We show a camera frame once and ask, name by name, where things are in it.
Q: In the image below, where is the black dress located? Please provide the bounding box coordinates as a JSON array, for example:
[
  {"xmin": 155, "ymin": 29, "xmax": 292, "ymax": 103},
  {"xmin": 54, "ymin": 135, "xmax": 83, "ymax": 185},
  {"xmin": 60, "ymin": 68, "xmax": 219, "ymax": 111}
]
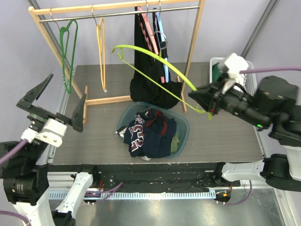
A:
[{"xmin": 130, "ymin": 14, "xmax": 182, "ymax": 109}]

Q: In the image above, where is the navy tank top maroon trim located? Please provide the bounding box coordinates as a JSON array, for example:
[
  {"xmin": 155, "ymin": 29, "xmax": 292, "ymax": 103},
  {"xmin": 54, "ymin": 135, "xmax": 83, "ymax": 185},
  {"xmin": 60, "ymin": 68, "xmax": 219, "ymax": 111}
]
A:
[{"xmin": 123, "ymin": 108, "xmax": 177, "ymax": 159}]

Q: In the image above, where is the green plastic hanger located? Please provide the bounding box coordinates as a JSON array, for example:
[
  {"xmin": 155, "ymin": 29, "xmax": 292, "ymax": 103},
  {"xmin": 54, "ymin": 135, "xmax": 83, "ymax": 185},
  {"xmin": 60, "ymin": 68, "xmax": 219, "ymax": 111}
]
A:
[{"xmin": 59, "ymin": 19, "xmax": 79, "ymax": 94}]

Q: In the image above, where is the neon yellow hanger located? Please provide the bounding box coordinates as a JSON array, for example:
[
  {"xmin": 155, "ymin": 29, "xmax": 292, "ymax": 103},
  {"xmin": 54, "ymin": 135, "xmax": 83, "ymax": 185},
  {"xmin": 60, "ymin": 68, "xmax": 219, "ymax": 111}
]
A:
[{"xmin": 112, "ymin": 35, "xmax": 206, "ymax": 114}]

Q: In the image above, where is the yellow plastic hanger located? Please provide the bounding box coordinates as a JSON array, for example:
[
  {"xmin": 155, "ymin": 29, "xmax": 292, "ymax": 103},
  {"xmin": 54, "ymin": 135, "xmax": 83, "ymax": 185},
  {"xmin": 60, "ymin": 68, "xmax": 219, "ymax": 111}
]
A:
[{"xmin": 96, "ymin": 17, "xmax": 107, "ymax": 92}]

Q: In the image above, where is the pink hanger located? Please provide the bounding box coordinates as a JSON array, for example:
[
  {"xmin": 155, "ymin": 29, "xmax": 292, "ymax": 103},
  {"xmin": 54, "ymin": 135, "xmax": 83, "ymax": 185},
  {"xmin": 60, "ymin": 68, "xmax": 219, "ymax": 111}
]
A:
[{"xmin": 136, "ymin": 6, "xmax": 166, "ymax": 83}]

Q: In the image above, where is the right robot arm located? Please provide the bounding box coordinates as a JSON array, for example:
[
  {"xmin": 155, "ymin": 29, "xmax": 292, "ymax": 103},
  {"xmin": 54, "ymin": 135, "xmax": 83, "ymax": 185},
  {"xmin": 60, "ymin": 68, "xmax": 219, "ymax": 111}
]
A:
[{"xmin": 188, "ymin": 75, "xmax": 301, "ymax": 192}]

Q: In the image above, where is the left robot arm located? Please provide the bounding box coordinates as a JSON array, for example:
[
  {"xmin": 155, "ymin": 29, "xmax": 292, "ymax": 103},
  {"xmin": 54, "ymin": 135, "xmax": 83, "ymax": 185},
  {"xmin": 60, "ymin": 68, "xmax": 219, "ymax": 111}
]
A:
[{"xmin": 0, "ymin": 74, "xmax": 100, "ymax": 226}]

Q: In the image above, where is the light blue hanger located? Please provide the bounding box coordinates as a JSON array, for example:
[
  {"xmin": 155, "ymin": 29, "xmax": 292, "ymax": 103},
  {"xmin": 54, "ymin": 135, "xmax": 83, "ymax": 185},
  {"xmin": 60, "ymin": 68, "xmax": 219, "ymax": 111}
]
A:
[{"xmin": 152, "ymin": 12, "xmax": 170, "ymax": 83}]

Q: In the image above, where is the olive green tank top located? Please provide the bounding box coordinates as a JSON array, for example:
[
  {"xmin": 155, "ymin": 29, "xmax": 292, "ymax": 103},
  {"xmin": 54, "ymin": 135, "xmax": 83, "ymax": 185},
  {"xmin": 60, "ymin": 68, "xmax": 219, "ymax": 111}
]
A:
[{"xmin": 170, "ymin": 135, "xmax": 180, "ymax": 153}]

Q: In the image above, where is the folded dark green shirt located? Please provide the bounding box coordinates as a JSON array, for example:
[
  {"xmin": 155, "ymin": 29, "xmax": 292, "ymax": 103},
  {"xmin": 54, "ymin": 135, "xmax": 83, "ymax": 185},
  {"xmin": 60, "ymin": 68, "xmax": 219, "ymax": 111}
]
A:
[{"xmin": 212, "ymin": 63, "xmax": 222, "ymax": 82}]

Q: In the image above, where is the wooden clothes rack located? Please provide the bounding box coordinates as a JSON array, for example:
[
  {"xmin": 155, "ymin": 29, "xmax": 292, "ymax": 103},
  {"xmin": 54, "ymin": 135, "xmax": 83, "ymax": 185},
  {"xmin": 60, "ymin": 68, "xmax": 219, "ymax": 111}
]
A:
[{"xmin": 28, "ymin": 0, "xmax": 206, "ymax": 125}]

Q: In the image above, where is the folded white shirt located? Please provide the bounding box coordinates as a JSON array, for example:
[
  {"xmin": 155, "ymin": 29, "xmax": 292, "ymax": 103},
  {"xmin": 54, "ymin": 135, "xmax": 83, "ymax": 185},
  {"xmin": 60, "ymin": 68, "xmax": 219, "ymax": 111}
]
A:
[{"xmin": 234, "ymin": 73, "xmax": 247, "ymax": 92}]

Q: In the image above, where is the white plastic basket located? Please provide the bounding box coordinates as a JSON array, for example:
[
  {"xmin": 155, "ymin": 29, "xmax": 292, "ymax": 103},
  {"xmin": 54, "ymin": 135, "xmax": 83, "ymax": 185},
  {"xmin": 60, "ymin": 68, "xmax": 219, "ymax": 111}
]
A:
[{"xmin": 209, "ymin": 57, "xmax": 257, "ymax": 96}]

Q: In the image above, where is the teal plastic basin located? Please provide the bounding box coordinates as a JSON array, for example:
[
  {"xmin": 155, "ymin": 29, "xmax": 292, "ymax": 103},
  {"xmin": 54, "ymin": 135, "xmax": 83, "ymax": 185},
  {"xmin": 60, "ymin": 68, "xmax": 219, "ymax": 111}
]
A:
[{"xmin": 117, "ymin": 102, "xmax": 190, "ymax": 158}]

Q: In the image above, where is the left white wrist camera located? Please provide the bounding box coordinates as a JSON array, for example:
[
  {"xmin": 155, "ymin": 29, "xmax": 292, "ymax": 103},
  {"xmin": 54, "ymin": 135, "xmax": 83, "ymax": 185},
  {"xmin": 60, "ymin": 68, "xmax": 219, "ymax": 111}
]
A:
[{"xmin": 21, "ymin": 119, "xmax": 68, "ymax": 147}]

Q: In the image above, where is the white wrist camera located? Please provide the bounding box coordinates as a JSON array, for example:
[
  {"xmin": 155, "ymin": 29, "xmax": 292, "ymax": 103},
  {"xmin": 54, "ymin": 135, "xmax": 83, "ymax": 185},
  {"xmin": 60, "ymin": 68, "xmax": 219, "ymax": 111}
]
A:
[
  {"xmin": 21, "ymin": 119, "xmax": 68, "ymax": 147},
  {"xmin": 219, "ymin": 53, "xmax": 251, "ymax": 90}
]

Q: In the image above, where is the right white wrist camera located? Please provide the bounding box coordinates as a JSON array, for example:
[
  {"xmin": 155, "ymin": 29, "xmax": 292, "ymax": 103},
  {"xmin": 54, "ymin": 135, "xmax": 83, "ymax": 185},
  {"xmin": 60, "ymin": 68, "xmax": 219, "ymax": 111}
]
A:
[{"xmin": 219, "ymin": 53, "xmax": 251, "ymax": 90}]

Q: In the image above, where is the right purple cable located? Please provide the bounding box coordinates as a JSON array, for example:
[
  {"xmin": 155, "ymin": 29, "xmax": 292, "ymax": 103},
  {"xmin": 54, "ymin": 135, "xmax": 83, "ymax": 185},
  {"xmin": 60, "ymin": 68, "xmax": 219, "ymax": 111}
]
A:
[{"xmin": 239, "ymin": 66, "xmax": 301, "ymax": 74}]

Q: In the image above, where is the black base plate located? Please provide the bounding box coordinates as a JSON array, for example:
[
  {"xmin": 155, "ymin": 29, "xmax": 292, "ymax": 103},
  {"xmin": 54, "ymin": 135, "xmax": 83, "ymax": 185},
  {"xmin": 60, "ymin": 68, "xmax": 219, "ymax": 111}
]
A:
[{"xmin": 48, "ymin": 163, "xmax": 240, "ymax": 193}]

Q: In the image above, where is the white slotted cable duct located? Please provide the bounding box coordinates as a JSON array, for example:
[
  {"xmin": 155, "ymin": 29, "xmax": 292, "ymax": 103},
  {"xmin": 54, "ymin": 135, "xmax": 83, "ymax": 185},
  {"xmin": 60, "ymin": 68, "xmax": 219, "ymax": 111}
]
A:
[{"xmin": 49, "ymin": 190, "xmax": 216, "ymax": 200}]

